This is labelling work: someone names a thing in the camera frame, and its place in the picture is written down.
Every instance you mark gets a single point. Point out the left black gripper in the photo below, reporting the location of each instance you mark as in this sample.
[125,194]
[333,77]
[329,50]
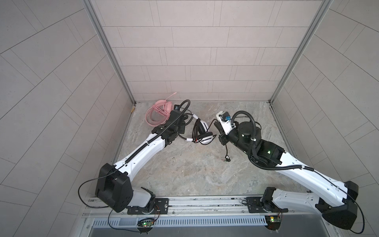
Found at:
[181,124]

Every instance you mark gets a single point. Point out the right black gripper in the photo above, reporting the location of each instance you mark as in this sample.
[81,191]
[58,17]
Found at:
[222,139]

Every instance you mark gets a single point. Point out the pink headphones with cable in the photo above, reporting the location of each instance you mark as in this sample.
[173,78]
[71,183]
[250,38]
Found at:
[159,112]

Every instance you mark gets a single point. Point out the black white headphones with cable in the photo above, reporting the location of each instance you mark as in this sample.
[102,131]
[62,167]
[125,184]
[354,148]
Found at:
[201,133]

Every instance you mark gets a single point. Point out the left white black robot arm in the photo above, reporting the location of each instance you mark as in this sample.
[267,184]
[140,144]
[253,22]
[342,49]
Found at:
[114,184]

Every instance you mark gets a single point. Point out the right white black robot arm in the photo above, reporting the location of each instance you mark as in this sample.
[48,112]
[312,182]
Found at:
[334,200]

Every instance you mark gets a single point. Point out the left green circuit board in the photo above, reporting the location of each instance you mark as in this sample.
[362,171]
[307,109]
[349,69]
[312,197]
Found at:
[146,223]

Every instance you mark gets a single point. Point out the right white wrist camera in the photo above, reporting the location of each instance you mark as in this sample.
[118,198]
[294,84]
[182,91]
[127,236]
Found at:
[224,122]

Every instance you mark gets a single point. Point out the aluminium mounting rail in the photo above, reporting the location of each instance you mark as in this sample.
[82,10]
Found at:
[207,204]

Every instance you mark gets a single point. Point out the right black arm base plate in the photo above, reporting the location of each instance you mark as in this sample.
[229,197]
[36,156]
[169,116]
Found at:
[260,205]

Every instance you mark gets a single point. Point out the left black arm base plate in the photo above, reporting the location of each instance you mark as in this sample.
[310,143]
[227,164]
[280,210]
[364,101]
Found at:
[160,205]

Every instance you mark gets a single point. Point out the white vented cable duct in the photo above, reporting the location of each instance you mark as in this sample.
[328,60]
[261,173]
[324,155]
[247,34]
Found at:
[183,221]

